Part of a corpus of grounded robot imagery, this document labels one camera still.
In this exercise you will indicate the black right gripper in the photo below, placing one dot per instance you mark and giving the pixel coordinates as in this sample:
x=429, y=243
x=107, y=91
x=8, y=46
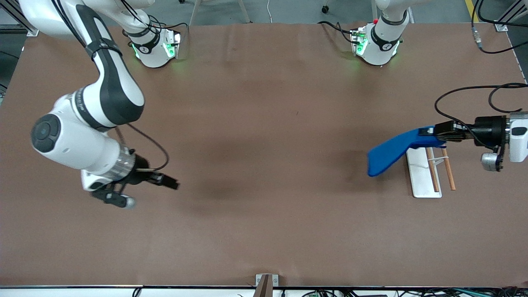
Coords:
x=141, y=170

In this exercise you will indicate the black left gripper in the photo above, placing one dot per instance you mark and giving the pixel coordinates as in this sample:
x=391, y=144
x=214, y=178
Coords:
x=489, y=128

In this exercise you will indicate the blue microfiber towel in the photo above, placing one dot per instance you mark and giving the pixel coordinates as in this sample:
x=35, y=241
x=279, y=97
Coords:
x=392, y=152

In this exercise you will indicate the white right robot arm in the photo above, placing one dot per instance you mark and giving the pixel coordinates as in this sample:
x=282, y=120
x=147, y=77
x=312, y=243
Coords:
x=78, y=144

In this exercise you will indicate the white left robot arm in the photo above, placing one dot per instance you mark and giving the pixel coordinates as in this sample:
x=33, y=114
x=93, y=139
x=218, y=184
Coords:
x=381, y=41

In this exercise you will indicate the white towel rack wooden bars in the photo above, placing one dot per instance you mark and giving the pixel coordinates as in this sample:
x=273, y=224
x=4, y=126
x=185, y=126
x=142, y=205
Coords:
x=423, y=177

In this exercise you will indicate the white table edge rail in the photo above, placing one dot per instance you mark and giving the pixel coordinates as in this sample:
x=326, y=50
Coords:
x=82, y=292

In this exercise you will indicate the metal bracket with brown post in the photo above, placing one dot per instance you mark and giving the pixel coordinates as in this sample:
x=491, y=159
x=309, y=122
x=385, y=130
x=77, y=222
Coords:
x=266, y=285

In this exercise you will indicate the aluminium frame profile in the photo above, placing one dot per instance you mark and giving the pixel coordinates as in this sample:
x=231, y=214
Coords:
x=20, y=24

